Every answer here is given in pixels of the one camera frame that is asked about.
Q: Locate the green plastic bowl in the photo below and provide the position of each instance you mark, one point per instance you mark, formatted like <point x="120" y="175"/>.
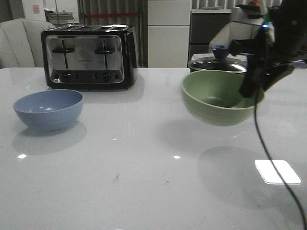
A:
<point x="212" y="96"/>

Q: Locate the glass pot lid blue knob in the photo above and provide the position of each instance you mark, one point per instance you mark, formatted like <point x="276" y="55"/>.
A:
<point x="219" y="60"/>

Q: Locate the black and chrome toaster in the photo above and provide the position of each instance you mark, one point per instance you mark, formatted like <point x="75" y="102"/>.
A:
<point x="90" y="57"/>

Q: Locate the beige armchair on left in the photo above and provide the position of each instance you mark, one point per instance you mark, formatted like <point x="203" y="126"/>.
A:
<point x="20" y="43"/>

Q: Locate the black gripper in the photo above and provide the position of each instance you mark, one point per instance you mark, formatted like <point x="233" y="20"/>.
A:
<point x="281" y="36"/>

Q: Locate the beige armchair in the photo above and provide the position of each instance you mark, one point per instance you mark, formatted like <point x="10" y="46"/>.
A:
<point x="233" y="31"/>
<point x="20" y="43"/>

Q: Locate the beige armchair on right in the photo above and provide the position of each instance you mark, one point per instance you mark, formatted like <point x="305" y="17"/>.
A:
<point x="233" y="31"/>

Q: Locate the dark blue saucepan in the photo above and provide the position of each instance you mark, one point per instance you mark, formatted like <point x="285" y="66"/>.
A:
<point x="239" y="72"/>

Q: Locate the blue plastic bowl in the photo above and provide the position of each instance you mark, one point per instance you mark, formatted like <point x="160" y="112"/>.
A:
<point x="49" y="110"/>

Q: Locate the dark counter with drawers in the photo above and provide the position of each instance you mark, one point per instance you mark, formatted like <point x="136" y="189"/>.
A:
<point x="204" y="26"/>

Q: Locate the white cabinet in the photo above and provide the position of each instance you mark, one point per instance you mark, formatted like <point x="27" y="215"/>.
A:
<point x="168" y="33"/>

